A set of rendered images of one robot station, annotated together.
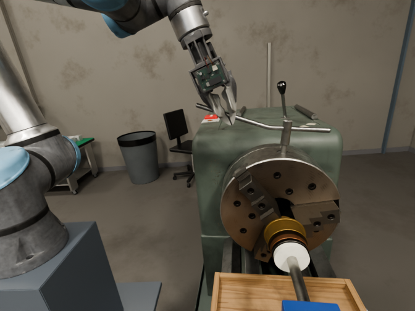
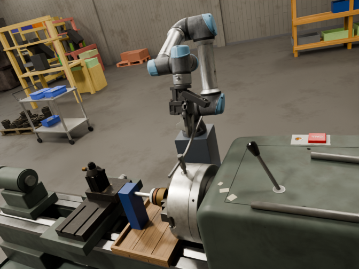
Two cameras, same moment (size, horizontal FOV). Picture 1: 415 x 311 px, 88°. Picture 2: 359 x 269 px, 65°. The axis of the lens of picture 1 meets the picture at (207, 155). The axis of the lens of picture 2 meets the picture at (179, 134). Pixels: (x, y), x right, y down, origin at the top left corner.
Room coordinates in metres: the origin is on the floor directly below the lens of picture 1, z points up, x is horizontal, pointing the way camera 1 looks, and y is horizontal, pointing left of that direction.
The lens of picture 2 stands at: (0.86, -1.05, 1.84)
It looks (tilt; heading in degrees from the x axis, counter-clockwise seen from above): 25 degrees down; 111
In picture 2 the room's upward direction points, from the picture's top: 14 degrees counter-clockwise
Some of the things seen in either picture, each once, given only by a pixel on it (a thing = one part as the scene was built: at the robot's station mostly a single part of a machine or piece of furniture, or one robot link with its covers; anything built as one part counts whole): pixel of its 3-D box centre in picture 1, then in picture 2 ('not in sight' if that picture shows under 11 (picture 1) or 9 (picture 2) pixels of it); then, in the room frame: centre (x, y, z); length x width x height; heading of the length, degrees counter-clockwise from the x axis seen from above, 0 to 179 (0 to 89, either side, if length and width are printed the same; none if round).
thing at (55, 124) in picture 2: not in sight; (53, 112); (-2.89, 2.84, 0.50); 1.10 x 0.61 x 0.99; 174
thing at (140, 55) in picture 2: not in sight; (132, 57); (-4.10, 9.02, 0.21); 1.15 x 0.79 x 0.42; 176
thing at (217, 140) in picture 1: (256, 158); (301, 214); (0.93, -0.23, 1.06); 0.59 x 0.48 x 0.39; 171
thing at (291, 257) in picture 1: (298, 282); (143, 194); (0.27, -0.14, 1.08); 0.13 x 0.07 x 0.07; 171
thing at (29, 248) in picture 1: (23, 232); (193, 124); (0.40, 0.42, 1.15); 0.15 x 0.15 x 0.10
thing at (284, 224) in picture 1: (285, 239); (164, 197); (0.38, -0.16, 1.08); 0.09 x 0.09 x 0.09; 81
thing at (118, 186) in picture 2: not in sight; (106, 191); (-0.03, -0.01, 1.00); 0.20 x 0.10 x 0.05; 171
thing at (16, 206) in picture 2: not in sight; (21, 188); (-0.66, 0.01, 1.01); 0.30 x 0.20 x 0.29; 171
